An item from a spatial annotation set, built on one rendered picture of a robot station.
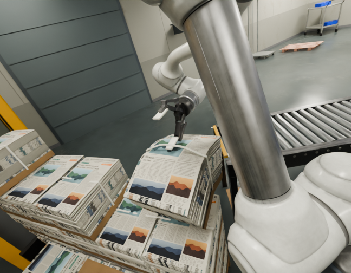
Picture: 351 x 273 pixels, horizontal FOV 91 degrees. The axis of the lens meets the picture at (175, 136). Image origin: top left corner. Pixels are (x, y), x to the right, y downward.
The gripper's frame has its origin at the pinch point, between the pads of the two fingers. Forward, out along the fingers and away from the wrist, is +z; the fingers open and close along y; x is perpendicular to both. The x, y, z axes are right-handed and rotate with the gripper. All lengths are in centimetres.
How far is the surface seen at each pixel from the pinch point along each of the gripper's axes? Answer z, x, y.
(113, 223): 26, 36, 44
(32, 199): 38, 69, 19
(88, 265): 47, 53, 65
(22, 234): 60, 165, 86
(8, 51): -118, 389, -68
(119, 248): 34, 23, 44
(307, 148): -60, -52, 56
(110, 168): 6.6, 42.8, 23.5
